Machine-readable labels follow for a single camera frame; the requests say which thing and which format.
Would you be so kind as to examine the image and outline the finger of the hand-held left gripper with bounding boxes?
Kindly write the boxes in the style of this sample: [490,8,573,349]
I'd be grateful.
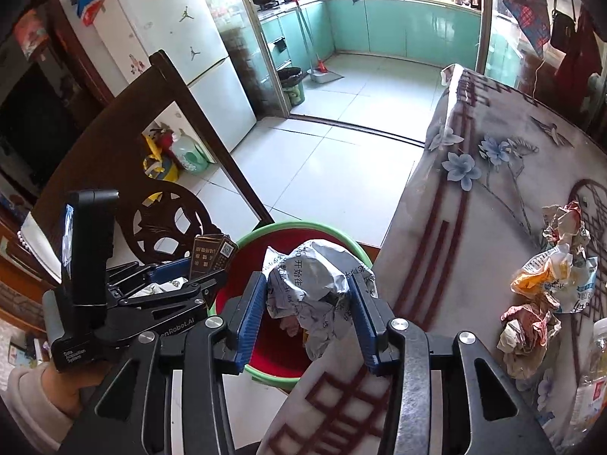
[105,258,193,295]
[107,269,231,316]

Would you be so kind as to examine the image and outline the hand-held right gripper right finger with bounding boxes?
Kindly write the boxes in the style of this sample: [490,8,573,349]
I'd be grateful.
[348,275,555,455]

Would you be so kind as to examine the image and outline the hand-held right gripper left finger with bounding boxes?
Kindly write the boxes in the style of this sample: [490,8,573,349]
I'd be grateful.
[59,270,269,455]

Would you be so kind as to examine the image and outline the dark brown carton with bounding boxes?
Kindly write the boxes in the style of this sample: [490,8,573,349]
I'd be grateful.
[191,233,238,278]

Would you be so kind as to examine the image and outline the red basin with green rim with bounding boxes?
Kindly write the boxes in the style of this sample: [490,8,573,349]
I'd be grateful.
[209,220,375,387]

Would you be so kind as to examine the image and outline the grey printed paper ball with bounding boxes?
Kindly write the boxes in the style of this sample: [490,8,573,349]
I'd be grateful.
[263,239,377,361]

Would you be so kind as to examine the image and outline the red white paper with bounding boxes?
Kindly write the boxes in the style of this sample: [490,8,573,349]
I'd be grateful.
[497,291,563,380]
[541,200,591,249]

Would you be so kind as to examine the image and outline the yellow wrapper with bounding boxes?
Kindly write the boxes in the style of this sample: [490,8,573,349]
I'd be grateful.
[511,244,576,308]

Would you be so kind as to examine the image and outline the clear plastic bottle red label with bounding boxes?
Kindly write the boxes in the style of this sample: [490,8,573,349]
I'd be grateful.
[566,317,607,451]

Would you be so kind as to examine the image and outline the person's left forearm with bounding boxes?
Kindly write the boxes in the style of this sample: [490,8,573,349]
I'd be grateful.
[7,364,72,451]

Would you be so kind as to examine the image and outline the black shoulder bag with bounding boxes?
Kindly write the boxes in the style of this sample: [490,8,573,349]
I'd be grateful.
[550,0,582,51]

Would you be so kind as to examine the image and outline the person's left hand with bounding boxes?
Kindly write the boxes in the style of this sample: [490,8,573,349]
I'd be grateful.
[40,362,112,420]

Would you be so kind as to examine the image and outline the white beaded cloth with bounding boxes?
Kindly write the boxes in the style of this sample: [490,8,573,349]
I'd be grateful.
[18,212,63,286]

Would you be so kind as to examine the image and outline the green plastic jug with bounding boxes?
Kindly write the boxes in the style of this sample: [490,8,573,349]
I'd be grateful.
[170,130,210,174]

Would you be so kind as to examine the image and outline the black television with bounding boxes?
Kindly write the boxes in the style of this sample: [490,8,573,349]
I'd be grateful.
[0,64,91,195]

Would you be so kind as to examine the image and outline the dark wooden chair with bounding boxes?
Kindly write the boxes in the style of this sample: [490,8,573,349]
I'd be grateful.
[31,50,276,266]

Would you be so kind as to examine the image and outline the floral tablecloth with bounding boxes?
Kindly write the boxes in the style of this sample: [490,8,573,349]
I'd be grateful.
[258,64,607,455]

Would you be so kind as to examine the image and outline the black lined kitchen bin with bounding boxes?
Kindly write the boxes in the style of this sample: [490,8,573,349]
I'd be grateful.
[277,66,304,107]

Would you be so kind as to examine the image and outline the blue red bag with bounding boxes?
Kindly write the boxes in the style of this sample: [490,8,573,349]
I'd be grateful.
[77,0,109,27]

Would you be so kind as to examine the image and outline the white refrigerator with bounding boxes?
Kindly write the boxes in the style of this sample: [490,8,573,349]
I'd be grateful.
[50,0,259,152]

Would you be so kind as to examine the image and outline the teal kitchen cabinets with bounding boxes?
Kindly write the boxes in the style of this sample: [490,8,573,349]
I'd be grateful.
[258,0,482,74]

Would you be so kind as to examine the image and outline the red hanging garment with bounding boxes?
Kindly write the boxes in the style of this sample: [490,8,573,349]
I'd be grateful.
[552,9,604,115]

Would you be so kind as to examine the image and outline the plaid hanging cloth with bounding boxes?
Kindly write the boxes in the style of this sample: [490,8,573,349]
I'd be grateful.
[503,0,552,58]

